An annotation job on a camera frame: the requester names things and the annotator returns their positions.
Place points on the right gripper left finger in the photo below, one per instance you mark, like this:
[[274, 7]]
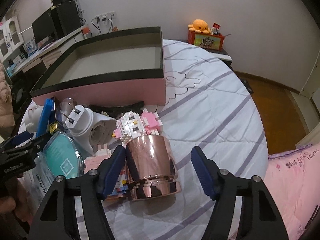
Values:
[[56, 217]]

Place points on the white piggy figurine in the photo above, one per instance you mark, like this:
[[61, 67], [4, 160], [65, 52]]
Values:
[[32, 118]]

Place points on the blue plastic case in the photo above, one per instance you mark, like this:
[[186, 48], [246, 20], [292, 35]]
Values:
[[44, 118]]

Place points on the rose gold metal canister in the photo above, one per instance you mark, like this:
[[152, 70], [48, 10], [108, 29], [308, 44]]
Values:
[[151, 169]]

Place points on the white pink brick cat figure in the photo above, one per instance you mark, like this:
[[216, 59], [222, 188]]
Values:
[[131, 125]]

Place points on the left hand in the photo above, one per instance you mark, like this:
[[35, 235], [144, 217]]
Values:
[[14, 198]]

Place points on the clear dental floss bag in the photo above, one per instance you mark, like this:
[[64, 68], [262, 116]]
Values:
[[37, 182]]

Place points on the pink puffer jacket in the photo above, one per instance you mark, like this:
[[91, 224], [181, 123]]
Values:
[[7, 120]]

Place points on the teal round floss case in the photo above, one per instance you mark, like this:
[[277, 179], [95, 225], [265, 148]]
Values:
[[62, 157]]

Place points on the pink pillow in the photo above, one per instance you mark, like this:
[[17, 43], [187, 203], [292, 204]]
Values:
[[292, 179]]

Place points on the blue toothpaste tube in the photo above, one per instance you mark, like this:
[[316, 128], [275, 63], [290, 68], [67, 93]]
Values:
[[55, 116]]

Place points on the small clear glass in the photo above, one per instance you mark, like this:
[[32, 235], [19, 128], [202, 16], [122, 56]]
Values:
[[66, 108]]

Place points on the white travel plug adapter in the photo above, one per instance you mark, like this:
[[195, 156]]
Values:
[[90, 129]]

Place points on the white desk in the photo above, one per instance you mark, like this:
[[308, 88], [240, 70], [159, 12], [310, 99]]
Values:
[[48, 54]]

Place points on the white striped bed quilt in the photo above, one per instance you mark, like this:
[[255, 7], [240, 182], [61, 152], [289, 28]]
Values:
[[208, 107]]

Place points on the white glass door cabinet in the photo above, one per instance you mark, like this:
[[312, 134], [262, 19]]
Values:
[[11, 37]]

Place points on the black computer monitor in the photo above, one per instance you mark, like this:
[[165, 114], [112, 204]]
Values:
[[44, 27]]

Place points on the pink black storage box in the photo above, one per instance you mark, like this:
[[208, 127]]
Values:
[[113, 69]]

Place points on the black computer tower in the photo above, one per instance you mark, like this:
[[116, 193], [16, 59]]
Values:
[[65, 19]]

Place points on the red cartoon box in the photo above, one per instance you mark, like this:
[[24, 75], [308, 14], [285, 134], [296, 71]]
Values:
[[206, 41]]

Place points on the orange octopus plush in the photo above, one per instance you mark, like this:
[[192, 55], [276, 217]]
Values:
[[199, 26]]

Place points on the wall power outlet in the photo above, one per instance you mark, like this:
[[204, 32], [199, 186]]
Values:
[[107, 17]]

